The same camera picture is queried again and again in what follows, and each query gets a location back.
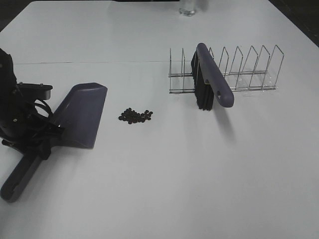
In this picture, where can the metal wire rack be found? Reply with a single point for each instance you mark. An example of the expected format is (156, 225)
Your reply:
(251, 70)

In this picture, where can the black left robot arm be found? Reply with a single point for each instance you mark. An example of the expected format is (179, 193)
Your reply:
(8, 81)

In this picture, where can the purple brush black bristles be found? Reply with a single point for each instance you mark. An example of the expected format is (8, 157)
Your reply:
(209, 83)

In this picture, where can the purple plastic dustpan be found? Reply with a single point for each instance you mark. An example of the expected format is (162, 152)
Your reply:
(79, 114)

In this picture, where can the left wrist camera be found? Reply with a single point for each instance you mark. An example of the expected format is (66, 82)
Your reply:
(35, 91)

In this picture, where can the pile of coffee beans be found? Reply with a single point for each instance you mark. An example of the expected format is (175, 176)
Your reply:
(131, 116)

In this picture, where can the clear drinking glass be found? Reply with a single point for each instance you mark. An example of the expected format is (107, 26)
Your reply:
(187, 7)

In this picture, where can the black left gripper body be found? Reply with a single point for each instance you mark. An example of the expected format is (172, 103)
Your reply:
(21, 121)

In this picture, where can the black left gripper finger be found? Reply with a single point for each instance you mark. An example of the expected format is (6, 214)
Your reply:
(14, 145)
(50, 137)

